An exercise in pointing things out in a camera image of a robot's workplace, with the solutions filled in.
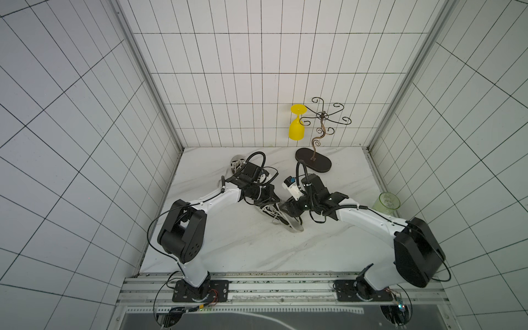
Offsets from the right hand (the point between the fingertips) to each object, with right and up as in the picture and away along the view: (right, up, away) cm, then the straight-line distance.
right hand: (284, 199), depth 85 cm
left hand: (-3, -1, -1) cm, 4 cm away
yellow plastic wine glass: (+7, +32, +13) cm, 35 cm away
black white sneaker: (-3, -7, -2) cm, 7 cm away
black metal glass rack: (+20, +18, +28) cm, 39 cm away
